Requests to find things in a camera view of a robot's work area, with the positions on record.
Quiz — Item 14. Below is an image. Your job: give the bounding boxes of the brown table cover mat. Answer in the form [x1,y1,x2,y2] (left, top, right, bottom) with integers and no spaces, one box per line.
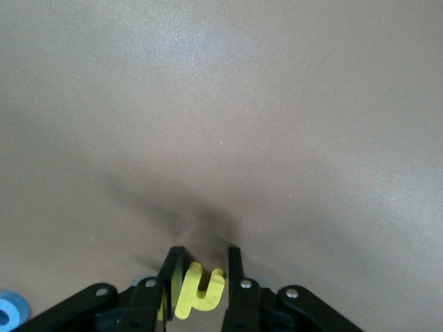
[0,0,443,332]

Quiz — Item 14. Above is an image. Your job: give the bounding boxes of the blue foam letter o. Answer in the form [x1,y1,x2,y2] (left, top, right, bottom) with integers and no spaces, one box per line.
[0,290,30,329]

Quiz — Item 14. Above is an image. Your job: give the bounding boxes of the yellow foam letter h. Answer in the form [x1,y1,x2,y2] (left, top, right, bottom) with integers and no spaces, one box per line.
[156,261,226,322]

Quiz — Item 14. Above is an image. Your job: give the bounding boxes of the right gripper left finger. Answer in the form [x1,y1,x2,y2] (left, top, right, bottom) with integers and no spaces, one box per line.
[20,246,184,332]

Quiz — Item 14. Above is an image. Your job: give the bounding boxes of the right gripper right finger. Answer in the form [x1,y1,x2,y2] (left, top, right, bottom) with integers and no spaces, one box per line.
[221,246,364,332]

